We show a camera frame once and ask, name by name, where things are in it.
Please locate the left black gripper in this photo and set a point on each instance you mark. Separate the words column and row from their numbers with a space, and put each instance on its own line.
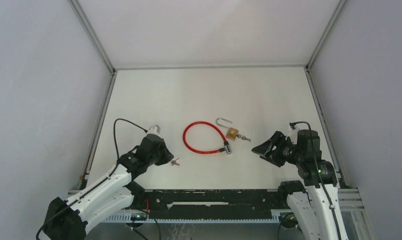
column 167, row 157

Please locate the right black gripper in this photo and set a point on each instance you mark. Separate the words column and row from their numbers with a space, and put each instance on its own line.
column 264, row 149

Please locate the cable lock keys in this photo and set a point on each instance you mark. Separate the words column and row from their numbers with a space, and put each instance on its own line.
column 175, row 162

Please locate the padlock keys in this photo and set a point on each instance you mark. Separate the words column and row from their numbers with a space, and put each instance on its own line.
column 244, row 138

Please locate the brass padlock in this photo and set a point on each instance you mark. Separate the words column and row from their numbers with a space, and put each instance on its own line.
column 232, row 133

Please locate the red cable bike lock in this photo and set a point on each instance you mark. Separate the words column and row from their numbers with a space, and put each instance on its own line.
column 204, row 138

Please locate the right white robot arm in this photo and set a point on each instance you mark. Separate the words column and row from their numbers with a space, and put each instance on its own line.
column 313, row 200

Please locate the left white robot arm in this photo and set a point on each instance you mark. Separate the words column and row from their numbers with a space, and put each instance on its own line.
column 73, row 218

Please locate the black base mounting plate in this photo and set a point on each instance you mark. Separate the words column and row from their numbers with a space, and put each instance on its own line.
column 201, row 202

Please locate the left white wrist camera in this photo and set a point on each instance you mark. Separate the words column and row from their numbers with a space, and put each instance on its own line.
column 154, row 130

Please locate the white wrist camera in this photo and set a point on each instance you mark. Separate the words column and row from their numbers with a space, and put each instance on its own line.
column 293, row 128
column 154, row 130

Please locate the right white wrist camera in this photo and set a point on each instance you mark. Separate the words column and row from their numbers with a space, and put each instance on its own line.
column 293, row 128

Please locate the white slotted cable duct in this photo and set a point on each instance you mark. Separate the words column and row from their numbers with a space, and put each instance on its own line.
column 210, row 217

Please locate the aluminium frame rails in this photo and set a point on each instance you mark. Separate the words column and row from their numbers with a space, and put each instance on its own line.
column 351, row 200

